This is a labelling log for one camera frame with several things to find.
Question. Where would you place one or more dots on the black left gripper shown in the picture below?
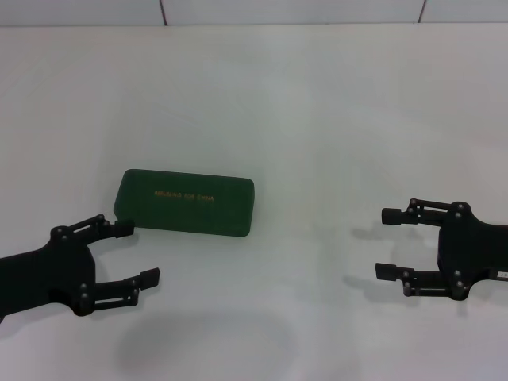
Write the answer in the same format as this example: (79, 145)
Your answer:
(47, 274)

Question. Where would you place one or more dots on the green glasses case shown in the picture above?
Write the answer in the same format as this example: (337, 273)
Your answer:
(186, 202)

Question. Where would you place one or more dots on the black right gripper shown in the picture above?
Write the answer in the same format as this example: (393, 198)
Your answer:
(472, 250)

